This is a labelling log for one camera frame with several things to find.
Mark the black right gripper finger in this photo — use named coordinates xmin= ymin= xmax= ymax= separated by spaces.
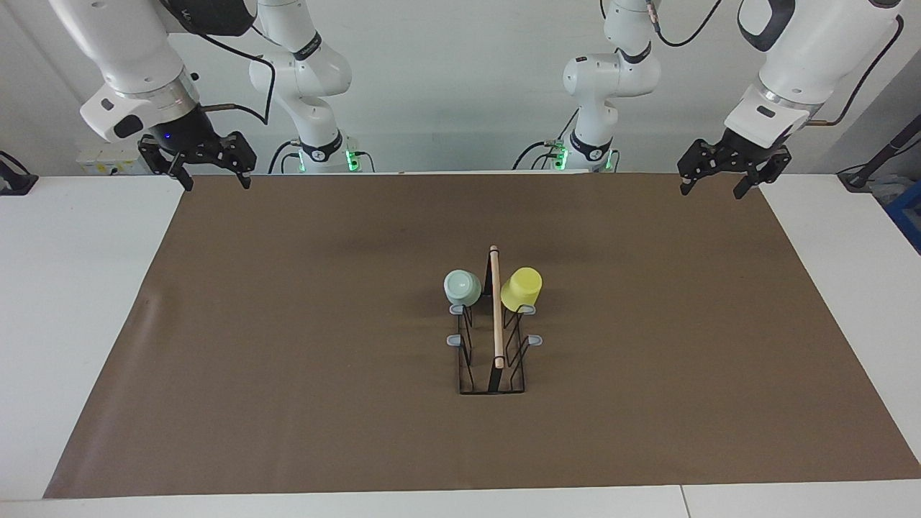
xmin=138 ymin=137 xmax=195 ymax=192
xmin=214 ymin=132 xmax=258 ymax=190

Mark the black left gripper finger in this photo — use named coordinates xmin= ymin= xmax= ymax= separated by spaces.
xmin=732 ymin=147 xmax=792 ymax=200
xmin=678 ymin=139 xmax=726 ymax=196

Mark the yellow plastic cup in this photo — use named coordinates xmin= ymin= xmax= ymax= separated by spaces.
xmin=500 ymin=267 xmax=543 ymax=314

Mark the pale green plastic cup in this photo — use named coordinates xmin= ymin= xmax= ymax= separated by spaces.
xmin=443 ymin=268 xmax=482 ymax=306

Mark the black stand pole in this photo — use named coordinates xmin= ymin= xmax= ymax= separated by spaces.
xmin=837 ymin=114 xmax=921 ymax=192

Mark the blue box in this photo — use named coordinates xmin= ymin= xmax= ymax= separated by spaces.
xmin=884 ymin=180 xmax=921 ymax=254

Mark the black table clamp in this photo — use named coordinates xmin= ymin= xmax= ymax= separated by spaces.
xmin=0 ymin=150 xmax=39 ymax=196

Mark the brown table mat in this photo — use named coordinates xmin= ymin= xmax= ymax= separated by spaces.
xmin=43 ymin=171 xmax=921 ymax=499

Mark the black right base cable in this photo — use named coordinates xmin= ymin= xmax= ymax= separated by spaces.
xmin=268 ymin=140 xmax=303 ymax=174

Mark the black base cable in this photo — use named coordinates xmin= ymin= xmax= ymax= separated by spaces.
xmin=268 ymin=140 xmax=303 ymax=174
xmin=512 ymin=108 xmax=580 ymax=171

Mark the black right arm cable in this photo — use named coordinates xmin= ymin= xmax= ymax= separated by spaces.
xmin=162 ymin=0 xmax=277 ymax=127

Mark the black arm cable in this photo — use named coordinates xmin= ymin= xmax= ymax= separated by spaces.
xmin=162 ymin=0 xmax=277 ymax=127
xmin=648 ymin=0 xmax=904 ymax=127

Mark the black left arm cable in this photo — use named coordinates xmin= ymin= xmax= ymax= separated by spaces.
xmin=648 ymin=0 xmax=904 ymax=127

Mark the black left base cable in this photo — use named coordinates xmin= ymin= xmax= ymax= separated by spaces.
xmin=512 ymin=108 xmax=580 ymax=171

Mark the black wire cup rack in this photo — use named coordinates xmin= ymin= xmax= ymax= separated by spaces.
xmin=446 ymin=245 xmax=543 ymax=395

